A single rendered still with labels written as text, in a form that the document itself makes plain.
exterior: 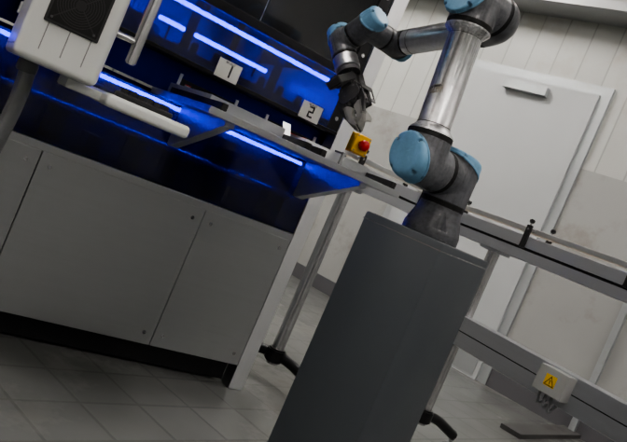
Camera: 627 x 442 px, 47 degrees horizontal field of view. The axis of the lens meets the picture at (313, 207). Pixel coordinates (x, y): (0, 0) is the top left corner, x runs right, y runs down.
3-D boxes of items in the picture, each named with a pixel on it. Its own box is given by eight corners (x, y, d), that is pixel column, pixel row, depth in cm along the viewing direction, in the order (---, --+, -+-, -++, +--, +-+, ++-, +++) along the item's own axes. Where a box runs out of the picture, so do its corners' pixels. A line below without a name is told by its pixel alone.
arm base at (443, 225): (466, 252, 188) (480, 217, 188) (437, 240, 177) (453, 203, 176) (420, 232, 198) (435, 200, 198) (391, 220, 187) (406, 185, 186)
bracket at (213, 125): (166, 144, 225) (182, 105, 224) (174, 147, 226) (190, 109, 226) (207, 165, 196) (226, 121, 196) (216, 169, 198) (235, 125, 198)
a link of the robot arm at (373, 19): (395, 16, 213) (368, 36, 219) (369, -2, 205) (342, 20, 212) (398, 36, 209) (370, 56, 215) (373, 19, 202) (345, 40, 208)
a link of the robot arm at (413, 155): (449, 198, 178) (522, -7, 180) (411, 179, 168) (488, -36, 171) (414, 189, 187) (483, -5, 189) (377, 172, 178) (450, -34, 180)
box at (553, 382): (531, 385, 246) (541, 361, 246) (539, 388, 249) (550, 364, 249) (558, 402, 236) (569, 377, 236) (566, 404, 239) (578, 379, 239)
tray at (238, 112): (166, 92, 229) (171, 82, 229) (234, 123, 243) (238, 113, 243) (206, 105, 201) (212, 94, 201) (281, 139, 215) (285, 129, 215)
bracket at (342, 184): (292, 195, 253) (306, 161, 252) (299, 198, 254) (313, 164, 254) (344, 220, 224) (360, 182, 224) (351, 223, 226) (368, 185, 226)
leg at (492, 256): (404, 416, 293) (480, 242, 290) (420, 419, 298) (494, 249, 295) (418, 426, 285) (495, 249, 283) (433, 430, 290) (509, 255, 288)
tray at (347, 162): (254, 131, 248) (257, 122, 248) (312, 158, 262) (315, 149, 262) (301, 149, 220) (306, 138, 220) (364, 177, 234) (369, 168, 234)
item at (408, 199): (319, 172, 267) (336, 133, 267) (299, 165, 280) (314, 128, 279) (443, 227, 305) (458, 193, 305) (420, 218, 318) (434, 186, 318)
